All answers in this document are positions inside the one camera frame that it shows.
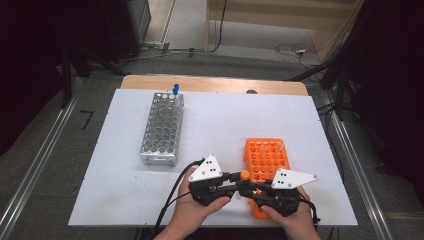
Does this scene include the right hand-held gripper cable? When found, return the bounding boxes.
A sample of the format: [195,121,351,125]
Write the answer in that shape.
[298,196,322,224]

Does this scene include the person's right hand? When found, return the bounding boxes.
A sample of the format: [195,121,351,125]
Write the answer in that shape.
[259,186,318,234]

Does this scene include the dark cabinet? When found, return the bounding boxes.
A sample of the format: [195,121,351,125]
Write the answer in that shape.
[99,0,153,63]

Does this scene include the left hand-held gripper cable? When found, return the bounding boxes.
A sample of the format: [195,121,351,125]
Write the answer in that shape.
[153,159,206,240]

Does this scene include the hanging black cable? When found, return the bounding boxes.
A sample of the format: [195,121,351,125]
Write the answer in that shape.
[206,0,229,54]

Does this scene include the wooden table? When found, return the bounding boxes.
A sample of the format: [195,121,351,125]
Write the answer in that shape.
[119,74,309,97]

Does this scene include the grey floor cable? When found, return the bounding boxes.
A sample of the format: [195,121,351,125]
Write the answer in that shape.
[126,41,208,63]

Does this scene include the orange plastic test tube rack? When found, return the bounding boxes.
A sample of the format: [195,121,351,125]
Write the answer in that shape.
[243,137,292,220]

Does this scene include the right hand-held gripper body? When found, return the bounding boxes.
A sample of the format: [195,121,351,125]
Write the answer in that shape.
[251,168,319,218]

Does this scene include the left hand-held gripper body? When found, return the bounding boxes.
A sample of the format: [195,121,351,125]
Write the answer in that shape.
[188,154,238,206]

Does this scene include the person's left hand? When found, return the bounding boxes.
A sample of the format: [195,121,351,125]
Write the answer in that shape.
[173,166,231,228]

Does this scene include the white coiled cable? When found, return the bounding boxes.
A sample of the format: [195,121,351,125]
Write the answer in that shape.
[273,42,313,68]

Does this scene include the metal test tube rack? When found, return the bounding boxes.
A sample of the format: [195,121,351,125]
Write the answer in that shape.
[139,92,185,168]

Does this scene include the white board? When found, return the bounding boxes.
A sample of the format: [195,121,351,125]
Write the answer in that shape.
[68,88,359,228]

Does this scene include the black metal stand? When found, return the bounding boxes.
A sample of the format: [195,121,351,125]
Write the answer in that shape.
[289,59,354,121]
[59,43,128,109]

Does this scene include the metal floor rail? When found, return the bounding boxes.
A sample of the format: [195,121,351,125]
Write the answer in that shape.
[0,78,83,234]
[319,89,396,240]

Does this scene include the hand-held gripper cable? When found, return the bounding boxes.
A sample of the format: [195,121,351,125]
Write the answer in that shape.
[298,196,322,224]
[153,159,206,240]

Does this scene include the orange-capped test tube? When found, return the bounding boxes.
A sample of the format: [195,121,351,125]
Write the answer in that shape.
[234,169,251,201]

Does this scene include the black curtain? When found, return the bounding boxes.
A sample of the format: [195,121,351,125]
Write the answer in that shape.
[333,0,424,194]
[0,0,104,156]

